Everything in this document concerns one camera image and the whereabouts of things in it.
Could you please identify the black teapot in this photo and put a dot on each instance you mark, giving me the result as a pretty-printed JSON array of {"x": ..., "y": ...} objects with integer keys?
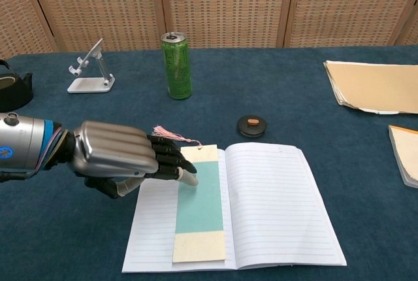
[{"x": 13, "y": 96}]

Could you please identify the kraft notepad orange binding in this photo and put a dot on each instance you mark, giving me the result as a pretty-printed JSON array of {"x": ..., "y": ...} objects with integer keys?
[{"x": 406, "y": 153}]

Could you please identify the white folding phone stand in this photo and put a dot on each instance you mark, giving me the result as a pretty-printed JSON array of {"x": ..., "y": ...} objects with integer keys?
[{"x": 91, "y": 85}]

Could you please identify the black lid wooden knob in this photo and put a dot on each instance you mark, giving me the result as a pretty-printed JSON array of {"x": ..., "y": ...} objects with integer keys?
[{"x": 251, "y": 129}]

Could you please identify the cream teal bookmark pink tassel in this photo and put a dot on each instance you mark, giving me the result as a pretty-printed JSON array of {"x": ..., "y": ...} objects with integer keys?
[{"x": 199, "y": 202}]

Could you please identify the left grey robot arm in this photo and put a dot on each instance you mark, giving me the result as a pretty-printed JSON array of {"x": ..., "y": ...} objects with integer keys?
[{"x": 23, "y": 143}]

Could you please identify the green drink can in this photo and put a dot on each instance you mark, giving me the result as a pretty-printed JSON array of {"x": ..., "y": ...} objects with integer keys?
[{"x": 178, "y": 72}]

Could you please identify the blue felt table cover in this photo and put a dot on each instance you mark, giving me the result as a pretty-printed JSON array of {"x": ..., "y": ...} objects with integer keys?
[{"x": 294, "y": 104}]

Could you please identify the open lined notebook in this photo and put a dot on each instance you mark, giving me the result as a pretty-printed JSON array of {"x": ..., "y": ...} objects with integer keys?
[{"x": 277, "y": 202}]

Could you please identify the manila folder stack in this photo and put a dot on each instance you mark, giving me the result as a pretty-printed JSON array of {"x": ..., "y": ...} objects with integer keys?
[{"x": 375, "y": 85}]

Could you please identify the woven folding screen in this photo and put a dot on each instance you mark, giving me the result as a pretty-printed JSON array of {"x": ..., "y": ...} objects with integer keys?
[{"x": 222, "y": 6}]

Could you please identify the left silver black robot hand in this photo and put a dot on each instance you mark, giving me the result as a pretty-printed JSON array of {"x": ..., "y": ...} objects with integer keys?
[{"x": 114, "y": 150}]

